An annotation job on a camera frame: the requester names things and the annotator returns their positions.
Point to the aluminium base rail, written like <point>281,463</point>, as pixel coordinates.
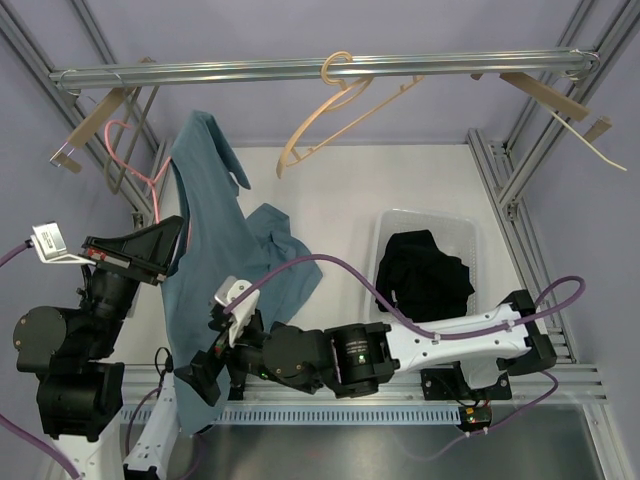
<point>577,383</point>

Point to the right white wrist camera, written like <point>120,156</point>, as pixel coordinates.
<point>234,304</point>

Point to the white plastic basket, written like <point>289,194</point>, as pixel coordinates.
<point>454,235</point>

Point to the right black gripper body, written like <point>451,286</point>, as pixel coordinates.
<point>240,359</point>

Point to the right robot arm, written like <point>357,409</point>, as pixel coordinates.
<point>355,359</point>

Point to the right wooden hanger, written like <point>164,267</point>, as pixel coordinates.
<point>593,126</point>

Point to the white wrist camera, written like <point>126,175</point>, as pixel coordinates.
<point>50,246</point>
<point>234,304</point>

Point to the black t shirt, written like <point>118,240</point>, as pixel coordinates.
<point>421,281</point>

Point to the blue t shirt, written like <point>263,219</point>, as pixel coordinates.
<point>221,242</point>

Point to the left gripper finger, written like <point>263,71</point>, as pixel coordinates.
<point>145,238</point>
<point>166,254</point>

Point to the cream plastic hanger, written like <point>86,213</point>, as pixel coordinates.
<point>583,140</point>

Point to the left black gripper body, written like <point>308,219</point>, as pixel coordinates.
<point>105,252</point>

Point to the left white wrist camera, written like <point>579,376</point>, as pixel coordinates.
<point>50,246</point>

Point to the left aluminium frame post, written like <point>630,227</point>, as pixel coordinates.
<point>65,100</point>

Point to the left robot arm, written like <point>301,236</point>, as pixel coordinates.
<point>79,395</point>

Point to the aluminium frame post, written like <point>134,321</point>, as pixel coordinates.
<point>65,100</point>
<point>561,209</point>

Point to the wooden hanger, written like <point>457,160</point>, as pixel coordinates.
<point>593,126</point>
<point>102,112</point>

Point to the aluminium hanging rail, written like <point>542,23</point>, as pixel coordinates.
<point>558,59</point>

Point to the left wooden hanger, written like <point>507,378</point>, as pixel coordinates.
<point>102,112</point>

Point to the beige plastic hanger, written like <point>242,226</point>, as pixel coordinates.
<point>347,93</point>

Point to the white slotted cable duct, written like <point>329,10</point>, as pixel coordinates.
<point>338,415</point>

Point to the right aluminium frame post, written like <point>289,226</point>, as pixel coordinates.
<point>561,209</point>

